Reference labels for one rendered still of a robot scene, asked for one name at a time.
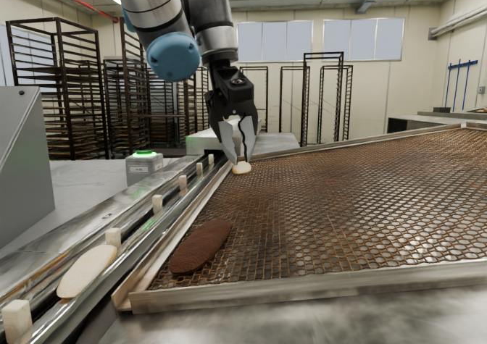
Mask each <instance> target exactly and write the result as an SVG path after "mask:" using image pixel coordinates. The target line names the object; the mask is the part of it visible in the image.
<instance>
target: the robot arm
mask: <svg viewBox="0 0 487 344"><path fill-rule="evenodd" d="M120 3H121V7H122V12H123V16H124V19H125V24H126V28H127V29H128V31H130V32H132V33H136V34H137V36H138V38H139V40H140V42H141V43H142V45H143V48H144V50H145V52H146V60H147V62H148V63H149V65H150V66H151V69H152V71H153V72H154V74H155V75H156V76H157V77H159V78H160V79H162V80H165V81H167V82H172V83H176V82H180V81H184V80H186V79H189V78H190V77H191V76H192V75H193V74H194V73H195V72H196V71H197V69H198V67H199V64H200V57H201V62H202V66H203V67H206V68H207V71H209V76H210V80H211V84H212V90H210V91H208V92H206V93H205V94H204V99H205V103H206V107H207V114H208V118H209V123H210V126H211V129H212V130H213V132H214V133H215V135H216V136H217V138H218V140H219V143H220V145H221V147H222V149H223V151H224V153H225V155H226V156H227V157H228V159H229V160H230V161H231V162H232V163H233V164H234V165H237V162H238V157H237V155H236V152H235V149H234V148H235V143H234V142H233V140H232V134H233V126H232V125H231V124H230V123H228V122H226V121H224V119H228V118H229V116H230V115H233V116H236V115H238V116H239V117H240V121H239V122H238V129H239V130H240V132H241V138H242V143H243V145H244V156H245V160H246V163H248V162H249V161H250V158H251V155H252V153H253V150H254V144H255V139H256V135H257V125H258V113H257V108H256V107H255V105H254V84H253V83H252V82H251V81H250V80H249V79H248V78H247V77H246V76H245V75H244V74H243V73H242V72H241V71H240V70H239V69H238V68H237V66H231V65H230V64H231V63H234V62H237V61H238V52H237V50H238V44H237V40H236V33H235V29H234V27H233V19H232V14H231V10H230V3H229V0H120ZM189 27H193V28H194V32H195V36H196V40H195V39H194V38H193V36H192V34H191V31H190V28H189ZM198 46H199V49H198ZM207 104H208V105H207ZM223 117H224V119H223Z"/></svg>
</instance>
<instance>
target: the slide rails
mask: <svg viewBox="0 0 487 344"><path fill-rule="evenodd" d="M224 154H225V153H224V152H223V153H222V154H221V155H220V156H219V157H217V158H216V159H215V160H214V161H213V162H212V163H211V164H210V165H209V166H208V167H207V168H206V169H205V170H204V171H202V172H201V173H200V174H199V175H198V176H197V177H196V178H194V179H193V180H192V181H191V182H190V183H189V184H188V185H187V186H186V187H184V189H182V191H181V192H179V193H178V194H177V195H176V196H175V197H174V198H172V199H171V200H170V201H169V202H168V203H167V204H166V205H165V206H163V207H162V208H161V209H160V210H159V211H158V212H157V213H156V214H155V215H154V216H153V217H152V218H151V219H149V220H148V221H147V222H146V223H145V224H144V225H143V226H142V227H140V228H139V229H138V230H137V231H136V232H135V233H133V234H132V235H131V236H130V237H129V238H128V239H127V240H126V241H125V242H124V243H123V244H122V245H121V246H120V247H118V248H117V253H116V256H115V258H116V257H117V256H118V255H119V254H120V253H121V252H122V251H123V250H124V249H125V248H127V247H128V246H129V245H130V244H131V243H132V242H133V241H134V240H135V239H136V238H137V237H138V236H139V235H140V234H141V233H142V232H143V231H144V230H145V229H146V228H147V227H148V226H149V225H150V224H151V223H152V222H153V221H154V220H155V219H157V218H158V217H159V216H160V215H161V214H162V213H163V212H164V211H165V210H166V209H167V208H168V207H169V206H170V205H171V204H173V203H174V202H175V201H176V200H177V199H178V198H179V197H180V196H181V195H182V194H183V193H184V192H185V191H186V190H187V189H189V188H190V187H191V186H192V185H193V184H194V183H195V182H196V181H197V180H198V179H199V178H200V177H201V176H202V175H203V174H204V173H205V172H206V171H207V170H208V169H209V168H210V167H211V166H212V165H213V164H214V163H215V162H216V161H217V160H218V159H220V158H221V157H222V156H223V155H224ZM208 162H209V156H207V157H206V158H205V159H203V160H202V161H200V162H199V163H202V167H203V166H204V165H205V164H206V163H208ZM195 173H196V166H194V167H193V168H191V169H190V170H188V171H187V172H186V173H185V174H184V175H185V176H186V180H188V179H189V178H190V177H191V176H192V175H194V174H195ZM179 187H180V184H179V178H178V179H177V180H176V181H174V182H173V183H171V184H170V185H168V186H167V187H166V188H165V189H164V190H162V191H161V192H159V193H158V194H157V195H162V200H164V199H166V197H168V196H169V195H170V194H171V193H172V192H173V191H175V190H176V189H177V188H179ZM152 209H153V202H152V199H150V200H149V201H147V202H146V203H145V204H144V205H143V206H141V207H140V208H138V209H137V210H135V211H134V212H133V213H132V214H130V215H129V216H128V217H126V218H125V219H124V220H123V221H121V222H120V223H119V224H117V225H116V226H114V227H113V228H120V236H122V235H123V234H124V233H125V232H127V231H128V230H129V229H130V228H131V227H132V226H133V225H134V224H136V223H137V222H138V221H139V220H140V219H142V218H143V217H144V216H146V215H147V214H148V213H149V212H150V211H151V210H152ZM106 244H107V243H106V235H105V234H104V235H102V236H101V237H100V238H99V239H97V240H96V241H94V242H93V243H92V244H90V245H89V246H88V247H87V248H85V249H84V250H82V251H81V252H80V253H79V254H78V255H76V256H75V257H73V258H72V259H70V260H69V261H68V262H67V263H66V264H64V265H63V266H61V267H60V268H58V270H56V271H55V272H53V273H52V274H50V275H49V276H48V277H47V278H46V279H44V280H43V281H41V282H40V283H39V284H37V285H36V286H35V287H34V288H32V289H31V290H29V291H28V292H27V293H26V294H24V295H23V296H22V297H20V298H19V299H18V300H24V301H29V305H30V312H32V311H33V310H34V309H36V308H37V307H38V306H39V305H40V304H42V303H43V302H44V301H45V300H46V299H47V298H48V297H49V296H51V295H52V294H53V293H54V292H56V291H57V288H58V285H59V284H60V282H61V280H62V278H63V277H64V275H65V274H66V273H67V271H68V270H69V269H70V268H71V266H72V265H73V264H74V263H75V262H76V261H77V260H78V259H79V258H80V257H81V256H82V255H83V254H85V253H86V252H88V251H89V250H91V249H92V248H95V247H97V246H100V245H106ZM71 300H72V298H71V299H61V300H60V301H59V302H58V303H56V304H55V305H54V306H53V307H52V308H51V309H49V310H48V311H47V312H46V313H45V314H44V315H43V316H42V317H41V318H40V319H39V320H38V321H37V322H36V323H34V324H33V325H32V326H31V327H30V328H29V329H28V330H26V331H25V332H24V333H23V334H22V335H21V336H20V337H18V338H17V339H16V340H15V341H14V342H13V344H26V342H27V341H29V339H31V338H32V337H33V336H34V335H35V334H36V333H37V332H38V331H39V330H40V329H41V328H42V327H43V326H44V325H45V324H46V323H48V322H49V321H50V320H51V319H52V318H53V317H54V316H55V315H56V314H57V313H58V312H59V311H60V310H61V309H62V308H64V307H65V306H66V305H67V304H68V303H69V302H70V301H71ZM4 335H5V329H4V322H3V317H2V313H0V338H1V337H3V336H4Z"/></svg>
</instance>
